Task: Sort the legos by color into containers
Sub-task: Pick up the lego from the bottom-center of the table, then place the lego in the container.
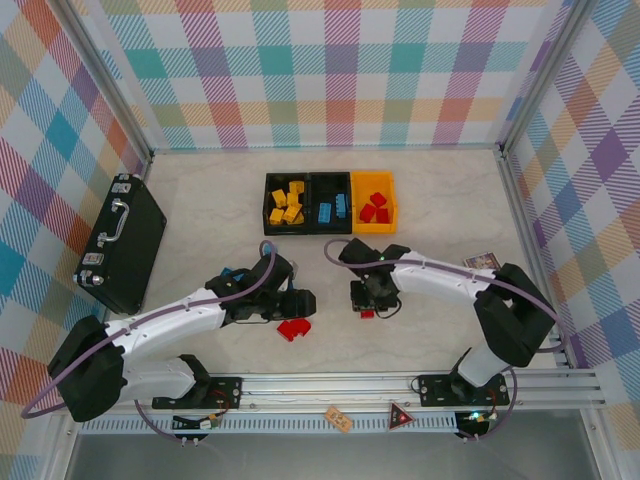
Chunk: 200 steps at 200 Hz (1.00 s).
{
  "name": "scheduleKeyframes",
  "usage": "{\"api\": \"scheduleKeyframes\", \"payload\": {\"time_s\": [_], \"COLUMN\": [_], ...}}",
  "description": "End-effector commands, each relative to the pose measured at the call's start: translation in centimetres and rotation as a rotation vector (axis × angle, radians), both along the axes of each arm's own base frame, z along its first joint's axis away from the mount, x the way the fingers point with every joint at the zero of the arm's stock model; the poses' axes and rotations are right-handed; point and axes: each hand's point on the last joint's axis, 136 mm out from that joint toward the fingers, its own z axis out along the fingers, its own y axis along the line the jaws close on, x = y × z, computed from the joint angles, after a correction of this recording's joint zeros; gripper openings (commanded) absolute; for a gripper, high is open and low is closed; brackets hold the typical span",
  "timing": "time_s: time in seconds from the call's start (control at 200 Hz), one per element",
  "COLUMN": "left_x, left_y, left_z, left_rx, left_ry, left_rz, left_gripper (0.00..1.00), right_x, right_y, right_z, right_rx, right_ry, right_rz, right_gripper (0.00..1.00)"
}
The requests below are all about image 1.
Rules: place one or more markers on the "aluminium frame cross bar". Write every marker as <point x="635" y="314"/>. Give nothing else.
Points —
<point x="325" y="148"/>

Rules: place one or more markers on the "orange patterned card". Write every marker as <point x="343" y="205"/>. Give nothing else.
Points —
<point x="338" y="419"/>

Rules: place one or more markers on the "yellow lego brick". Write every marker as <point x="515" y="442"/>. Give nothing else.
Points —
<point x="278" y="197"/>
<point x="290" y="217"/>
<point x="294" y="200"/>
<point x="300" y="214"/>
<point x="276" y="216"/>
<point x="297" y="187"/>

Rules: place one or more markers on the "black base plate right arm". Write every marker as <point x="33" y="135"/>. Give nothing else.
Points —
<point x="432" y="390"/>

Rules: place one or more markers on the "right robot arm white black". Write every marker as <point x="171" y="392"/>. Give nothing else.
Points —
<point x="440" y="280"/>

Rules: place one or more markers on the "black base plate left arm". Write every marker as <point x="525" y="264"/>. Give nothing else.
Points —
<point x="225" y="390"/>

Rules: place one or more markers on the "blue two-by-four lego brick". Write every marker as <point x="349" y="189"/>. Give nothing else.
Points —
<point x="232" y="273"/>
<point x="341" y="205"/>
<point x="325" y="212"/>

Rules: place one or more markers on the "red lego brick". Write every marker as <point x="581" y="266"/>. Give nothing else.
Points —
<point x="302" y="326"/>
<point x="377" y="199"/>
<point x="368" y="314"/>
<point x="367" y="213"/>
<point x="384" y="216"/>
<point x="286" y="330"/>

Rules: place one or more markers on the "yellow plastic bin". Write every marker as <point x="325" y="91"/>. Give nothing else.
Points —
<point x="365" y="187"/>

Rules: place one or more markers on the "wide aluminium mounting rail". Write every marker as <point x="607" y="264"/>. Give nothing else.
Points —
<point x="325" y="390"/>

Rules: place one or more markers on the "small picture card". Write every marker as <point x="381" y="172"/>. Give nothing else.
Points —
<point x="482" y="261"/>

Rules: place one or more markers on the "red triangle sign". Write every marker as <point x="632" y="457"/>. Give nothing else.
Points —
<point x="400" y="416"/>

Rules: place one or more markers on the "grey metal plate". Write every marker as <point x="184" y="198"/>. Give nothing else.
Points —
<point x="325" y="457"/>

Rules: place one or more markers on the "aluminium frame post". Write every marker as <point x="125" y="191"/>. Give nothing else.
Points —
<point x="545" y="75"/>
<point x="107" y="85"/>

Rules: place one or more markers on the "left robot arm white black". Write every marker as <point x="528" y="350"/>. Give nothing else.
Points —
<point x="165" y="322"/>

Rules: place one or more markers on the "black plastic bin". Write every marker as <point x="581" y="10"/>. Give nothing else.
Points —
<point x="272" y="229"/>
<point x="330" y="187"/>

